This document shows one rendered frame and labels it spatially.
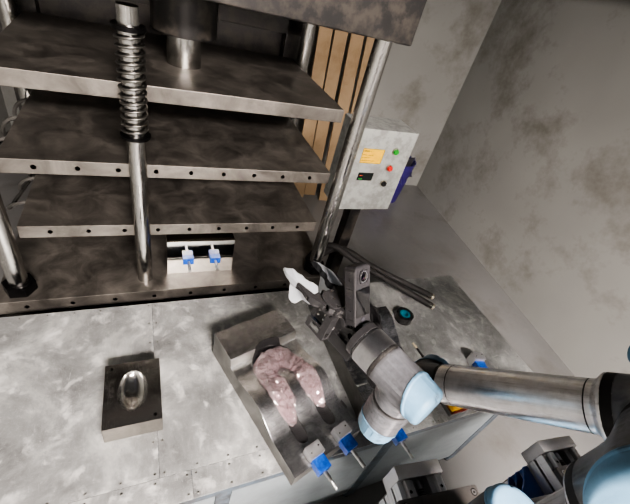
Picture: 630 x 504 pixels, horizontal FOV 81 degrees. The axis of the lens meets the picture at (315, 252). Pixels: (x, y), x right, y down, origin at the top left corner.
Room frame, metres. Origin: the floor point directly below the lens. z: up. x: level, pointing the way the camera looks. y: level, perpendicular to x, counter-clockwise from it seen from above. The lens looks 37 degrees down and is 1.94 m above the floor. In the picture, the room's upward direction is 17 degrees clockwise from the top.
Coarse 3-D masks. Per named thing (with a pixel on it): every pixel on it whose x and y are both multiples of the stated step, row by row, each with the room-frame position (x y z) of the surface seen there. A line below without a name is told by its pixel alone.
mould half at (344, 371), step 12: (384, 312) 1.08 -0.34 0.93; (384, 324) 1.03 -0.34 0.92; (396, 336) 1.01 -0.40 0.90; (336, 360) 0.86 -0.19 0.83; (348, 372) 0.80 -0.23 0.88; (360, 372) 0.80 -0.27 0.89; (348, 384) 0.77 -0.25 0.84; (360, 384) 0.76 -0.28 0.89; (348, 396) 0.75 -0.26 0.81; (360, 396) 0.71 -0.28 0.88; (360, 408) 0.69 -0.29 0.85
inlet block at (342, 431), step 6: (336, 426) 0.59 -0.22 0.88; (342, 426) 0.60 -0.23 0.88; (348, 426) 0.60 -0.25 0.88; (336, 432) 0.57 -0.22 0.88; (342, 432) 0.58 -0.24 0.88; (348, 432) 0.58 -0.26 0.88; (336, 438) 0.57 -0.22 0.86; (342, 438) 0.57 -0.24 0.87; (348, 438) 0.57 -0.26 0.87; (342, 444) 0.55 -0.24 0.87; (348, 444) 0.56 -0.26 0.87; (354, 444) 0.56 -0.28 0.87; (342, 450) 0.55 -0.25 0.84; (348, 450) 0.54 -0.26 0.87; (354, 450) 0.55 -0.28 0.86; (354, 456) 0.53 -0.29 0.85; (360, 462) 0.52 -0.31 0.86
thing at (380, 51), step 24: (0, 0) 1.35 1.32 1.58; (384, 48) 1.36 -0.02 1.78; (24, 96) 1.35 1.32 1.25; (360, 96) 1.37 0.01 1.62; (360, 120) 1.36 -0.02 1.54; (336, 168) 1.38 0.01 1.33; (336, 192) 1.36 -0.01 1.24; (0, 216) 0.79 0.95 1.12; (0, 240) 0.77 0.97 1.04; (0, 264) 0.77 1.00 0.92; (24, 288) 0.77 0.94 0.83
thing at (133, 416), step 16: (112, 368) 0.57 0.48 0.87; (128, 368) 0.58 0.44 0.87; (144, 368) 0.60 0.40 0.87; (112, 384) 0.52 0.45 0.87; (128, 384) 0.55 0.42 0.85; (144, 384) 0.56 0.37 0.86; (160, 384) 0.56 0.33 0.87; (112, 400) 0.48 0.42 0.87; (128, 400) 0.50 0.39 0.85; (144, 400) 0.51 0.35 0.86; (160, 400) 0.52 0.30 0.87; (112, 416) 0.44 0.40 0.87; (128, 416) 0.45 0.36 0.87; (144, 416) 0.46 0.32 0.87; (160, 416) 0.48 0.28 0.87; (112, 432) 0.41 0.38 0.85; (128, 432) 0.43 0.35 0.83; (144, 432) 0.45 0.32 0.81
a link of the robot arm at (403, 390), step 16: (384, 352) 0.41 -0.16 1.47; (400, 352) 0.42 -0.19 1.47; (384, 368) 0.39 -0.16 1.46; (400, 368) 0.39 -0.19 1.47; (416, 368) 0.40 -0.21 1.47; (384, 384) 0.37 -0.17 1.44; (400, 384) 0.37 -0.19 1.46; (416, 384) 0.37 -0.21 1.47; (432, 384) 0.38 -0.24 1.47; (384, 400) 0.36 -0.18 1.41; (400, 400) 0.35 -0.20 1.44; (416, 400) 0.35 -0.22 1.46; (432, 400) 0.35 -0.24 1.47; (400, 416) 0.35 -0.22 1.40; (416, 416) 0.33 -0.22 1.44
